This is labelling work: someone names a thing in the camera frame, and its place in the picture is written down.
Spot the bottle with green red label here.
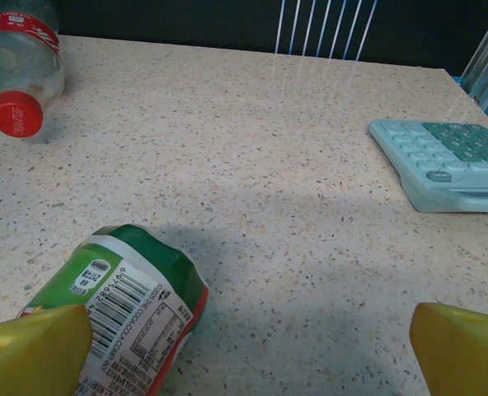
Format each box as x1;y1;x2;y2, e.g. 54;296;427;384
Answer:
16;224;210;396

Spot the aluminium frame post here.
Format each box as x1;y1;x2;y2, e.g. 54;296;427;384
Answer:
460;0;488;111

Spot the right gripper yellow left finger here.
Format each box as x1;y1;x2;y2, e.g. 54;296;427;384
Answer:
0;304;94;396

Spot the clear Coca-Cola bottle red label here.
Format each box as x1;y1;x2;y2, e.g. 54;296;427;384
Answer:
0;0;66;139

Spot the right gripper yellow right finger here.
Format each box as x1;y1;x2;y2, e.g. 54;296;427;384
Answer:
410;302;488;396

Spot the teal desk calculator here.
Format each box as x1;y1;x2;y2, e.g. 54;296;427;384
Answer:
368;119;488;215

